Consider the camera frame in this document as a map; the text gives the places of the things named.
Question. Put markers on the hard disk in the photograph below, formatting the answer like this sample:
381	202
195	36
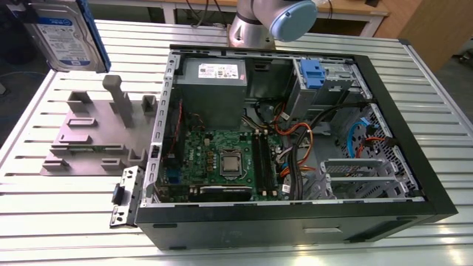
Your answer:
63	36

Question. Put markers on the grey metal drive cage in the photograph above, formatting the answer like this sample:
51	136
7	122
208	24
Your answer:
307	99

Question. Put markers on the green motherboard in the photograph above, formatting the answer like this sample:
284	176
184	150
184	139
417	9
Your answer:
207	144

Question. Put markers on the CPU socket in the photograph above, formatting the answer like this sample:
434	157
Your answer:
232	176

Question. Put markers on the blue video connector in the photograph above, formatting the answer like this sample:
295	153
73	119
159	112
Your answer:
117	194

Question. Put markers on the silver disk bay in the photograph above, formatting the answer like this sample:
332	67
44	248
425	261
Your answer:
369	180

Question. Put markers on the wooden desk white frame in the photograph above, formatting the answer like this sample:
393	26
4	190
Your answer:
355	9

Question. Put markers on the silver CPU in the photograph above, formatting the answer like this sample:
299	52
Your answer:
232	163

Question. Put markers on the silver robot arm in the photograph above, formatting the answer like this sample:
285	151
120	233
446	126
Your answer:
251	30

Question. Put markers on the black PC case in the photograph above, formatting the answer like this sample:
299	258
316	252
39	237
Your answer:
259	227

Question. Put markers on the green RAM stick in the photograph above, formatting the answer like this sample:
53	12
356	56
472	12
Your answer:
88	150

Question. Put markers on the blue expansion slot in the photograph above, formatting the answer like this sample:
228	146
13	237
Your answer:
173	177

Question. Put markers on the black graphics card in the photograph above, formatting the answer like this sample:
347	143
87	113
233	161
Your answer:
221	192

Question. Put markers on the grey power supply unit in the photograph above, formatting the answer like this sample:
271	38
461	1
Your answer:
207	102

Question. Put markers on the brown wooden cabinet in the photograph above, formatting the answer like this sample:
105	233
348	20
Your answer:
432	33

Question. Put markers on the black RAM slot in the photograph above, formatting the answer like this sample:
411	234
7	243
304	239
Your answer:
260	163
269	163

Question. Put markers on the grey parts rack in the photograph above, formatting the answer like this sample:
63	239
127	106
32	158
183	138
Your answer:
107	144

